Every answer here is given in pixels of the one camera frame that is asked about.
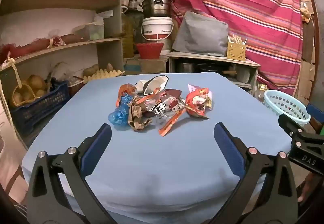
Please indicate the blue plastic crate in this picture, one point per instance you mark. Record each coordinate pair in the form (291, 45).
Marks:
(38, 110)

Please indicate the woven straw basket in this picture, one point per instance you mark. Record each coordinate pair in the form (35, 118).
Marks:
(21, 94)

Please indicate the grey low cabinet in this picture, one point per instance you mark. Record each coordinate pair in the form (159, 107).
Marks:
(215, 65)

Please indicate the blue crinkled plastic wrapper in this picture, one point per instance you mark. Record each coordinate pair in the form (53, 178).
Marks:
(119, 116)

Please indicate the white plastic bucket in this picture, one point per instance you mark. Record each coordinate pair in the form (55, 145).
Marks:
(157, 31)

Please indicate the yellow utensil holder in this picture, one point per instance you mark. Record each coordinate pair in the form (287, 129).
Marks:
(236, 51)

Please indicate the clear plastic container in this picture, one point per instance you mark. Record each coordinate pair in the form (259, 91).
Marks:
(89, 31)

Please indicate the potato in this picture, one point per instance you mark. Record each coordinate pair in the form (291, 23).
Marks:
(110, 67)
(91, 70)

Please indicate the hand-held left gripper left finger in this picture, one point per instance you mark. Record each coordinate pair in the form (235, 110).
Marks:
(97, 148)

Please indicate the grey cushion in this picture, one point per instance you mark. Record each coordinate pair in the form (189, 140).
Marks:
(201, 35)

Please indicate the person's right hand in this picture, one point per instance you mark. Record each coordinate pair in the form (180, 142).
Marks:
(305, 188)

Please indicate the yellow egg tray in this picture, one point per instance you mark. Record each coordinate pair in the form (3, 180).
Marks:
(103, 75)

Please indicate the cardboard box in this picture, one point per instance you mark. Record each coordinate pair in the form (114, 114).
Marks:
(145, 64)

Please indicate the red plastic basket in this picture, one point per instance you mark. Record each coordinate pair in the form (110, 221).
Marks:
(149, 50)

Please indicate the blue tablecloth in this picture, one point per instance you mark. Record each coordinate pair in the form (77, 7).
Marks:
(151, 163)

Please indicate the small steel pot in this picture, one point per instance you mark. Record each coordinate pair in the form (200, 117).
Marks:
(187, 66)

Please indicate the pink and white wrapper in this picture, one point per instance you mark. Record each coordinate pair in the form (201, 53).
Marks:
(192, 87)

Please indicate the large yellow oil bottle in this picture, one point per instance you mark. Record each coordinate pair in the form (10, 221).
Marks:
(127, 34)

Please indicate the red orange snack packet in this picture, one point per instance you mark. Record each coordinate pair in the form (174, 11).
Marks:
(196, 105)

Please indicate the cardboard wall panels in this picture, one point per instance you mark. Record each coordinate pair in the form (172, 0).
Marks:
(307, 44)

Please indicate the light blue plastic basket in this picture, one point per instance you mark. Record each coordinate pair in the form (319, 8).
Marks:
(283, 105)

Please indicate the wooden shelf unit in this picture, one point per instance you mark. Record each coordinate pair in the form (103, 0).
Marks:
(76, 46)

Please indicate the red striped cloth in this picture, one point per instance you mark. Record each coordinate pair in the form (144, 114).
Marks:
(248, 18)

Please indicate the maroon printed snack packet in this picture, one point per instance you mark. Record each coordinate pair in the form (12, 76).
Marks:
(164, 107)

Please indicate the white and black pouch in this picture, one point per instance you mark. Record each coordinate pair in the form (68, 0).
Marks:
(154, 84)

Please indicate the metal cooking pot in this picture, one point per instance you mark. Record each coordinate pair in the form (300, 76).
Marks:
(157, 7)

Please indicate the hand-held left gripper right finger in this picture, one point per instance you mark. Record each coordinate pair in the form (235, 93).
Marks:
(227, 146)

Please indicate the orange strip wrapper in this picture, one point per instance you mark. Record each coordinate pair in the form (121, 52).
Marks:
(172, 122)

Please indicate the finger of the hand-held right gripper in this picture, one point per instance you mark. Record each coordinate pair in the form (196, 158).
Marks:
(289, 124)

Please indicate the brown paper wrapper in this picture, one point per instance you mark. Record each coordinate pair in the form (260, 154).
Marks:
(136, 115)

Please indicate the glass bottle yellow label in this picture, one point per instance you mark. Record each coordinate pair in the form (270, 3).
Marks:
(262, 91)

